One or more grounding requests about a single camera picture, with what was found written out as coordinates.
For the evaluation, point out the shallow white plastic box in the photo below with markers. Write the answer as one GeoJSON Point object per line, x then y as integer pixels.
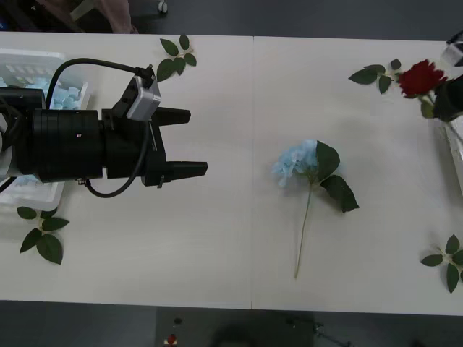
{"type": "Point", "coordinates": [36, 58]}
{"type": "Point", "coordinates": [452, 144]}

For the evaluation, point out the person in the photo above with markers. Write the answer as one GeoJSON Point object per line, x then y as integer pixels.
{"type": "Point", "coordinates": [119, 18]}

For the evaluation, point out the pale grey wrist camera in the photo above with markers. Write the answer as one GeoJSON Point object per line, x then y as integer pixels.
{"type": "Point", "coordinates": [144, 103]}
{"type": "Point", "coordinates": [454, 54]}

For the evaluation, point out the pale grey right wrist camera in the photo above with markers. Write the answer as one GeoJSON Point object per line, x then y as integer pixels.
{"type": "Point", "coordinates": [454, 54]}

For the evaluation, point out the loose green leaf twig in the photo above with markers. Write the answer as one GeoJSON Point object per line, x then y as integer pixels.
{"type": "Point", "coordinates": [48, 247]}
{"type": "Point", "coordinates": [452, 276]}
{"type": "Point", "coordinates": [167, 68]}
{"type": "Point", "coordinates": [365, 75]}

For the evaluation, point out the black office chair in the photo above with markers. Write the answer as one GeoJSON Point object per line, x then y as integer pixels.
{"type": "Point", "coordinates": [21, 18]}

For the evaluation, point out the red rose short green stem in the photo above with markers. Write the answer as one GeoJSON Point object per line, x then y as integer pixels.
{"type": "Point", "coordinates": [419, 77]}

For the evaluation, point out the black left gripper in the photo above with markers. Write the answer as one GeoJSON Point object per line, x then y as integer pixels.
{"type": "Point", "coordinates": [123, 152]}

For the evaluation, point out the pale blue flower long stem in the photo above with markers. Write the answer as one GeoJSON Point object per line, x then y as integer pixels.
{"type": "Point", "coordinates": [293, 162]}

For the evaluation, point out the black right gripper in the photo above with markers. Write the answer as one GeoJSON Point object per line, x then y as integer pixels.
{"type": "Point", "coordinates": [450, 99]}

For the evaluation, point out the pale grey left wrist camera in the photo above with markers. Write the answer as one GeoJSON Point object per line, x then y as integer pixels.
{"type": "Point", "coordinates": [144, 103]}

